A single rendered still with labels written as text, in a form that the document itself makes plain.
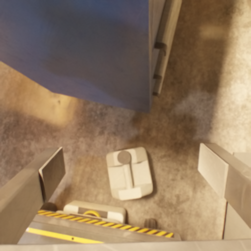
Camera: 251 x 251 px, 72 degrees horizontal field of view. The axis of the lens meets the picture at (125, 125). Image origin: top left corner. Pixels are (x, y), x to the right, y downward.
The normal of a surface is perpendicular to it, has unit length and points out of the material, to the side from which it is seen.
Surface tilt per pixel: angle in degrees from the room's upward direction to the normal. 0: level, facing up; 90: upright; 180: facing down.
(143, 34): 90
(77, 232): 0
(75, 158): 0
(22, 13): 90
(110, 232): 0
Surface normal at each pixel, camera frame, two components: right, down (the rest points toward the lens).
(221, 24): -0.14, -0.15
